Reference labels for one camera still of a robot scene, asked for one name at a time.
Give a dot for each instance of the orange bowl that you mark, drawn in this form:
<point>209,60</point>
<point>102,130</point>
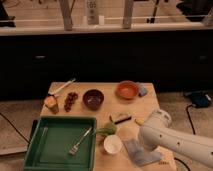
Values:
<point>127,89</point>

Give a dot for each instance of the green toy broccoli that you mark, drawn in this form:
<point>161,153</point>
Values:
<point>108,129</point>

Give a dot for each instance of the metal fork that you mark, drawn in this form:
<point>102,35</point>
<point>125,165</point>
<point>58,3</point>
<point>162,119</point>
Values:
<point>74,149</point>

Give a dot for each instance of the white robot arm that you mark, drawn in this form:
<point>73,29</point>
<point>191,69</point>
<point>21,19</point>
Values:
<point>155,131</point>

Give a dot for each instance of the blue grey sponge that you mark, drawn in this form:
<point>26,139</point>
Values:
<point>142,90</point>

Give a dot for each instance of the yellow toy corn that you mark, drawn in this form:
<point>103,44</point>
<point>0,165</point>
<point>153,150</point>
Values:
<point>139,122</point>

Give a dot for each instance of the green plastic tray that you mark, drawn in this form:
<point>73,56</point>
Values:
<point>53,138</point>

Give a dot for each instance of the toy grape bunch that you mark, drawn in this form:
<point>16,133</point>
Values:
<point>70,100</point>

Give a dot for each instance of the purple bowl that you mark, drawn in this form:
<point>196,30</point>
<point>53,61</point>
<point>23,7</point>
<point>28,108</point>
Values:
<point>93,99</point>

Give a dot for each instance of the yellow toy bread block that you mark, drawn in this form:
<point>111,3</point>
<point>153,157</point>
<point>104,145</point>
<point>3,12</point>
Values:
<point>51,103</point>

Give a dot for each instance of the black handled brush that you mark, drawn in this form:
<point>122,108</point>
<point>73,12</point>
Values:
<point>119,118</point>

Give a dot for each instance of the white cup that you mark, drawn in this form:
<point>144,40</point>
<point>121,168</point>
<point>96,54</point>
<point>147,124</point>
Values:
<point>112,144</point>

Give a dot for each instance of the grey blue towel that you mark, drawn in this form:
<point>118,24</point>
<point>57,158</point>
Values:
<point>138,155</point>

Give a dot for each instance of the dark blue bag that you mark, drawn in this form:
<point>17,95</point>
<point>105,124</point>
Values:
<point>200,99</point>

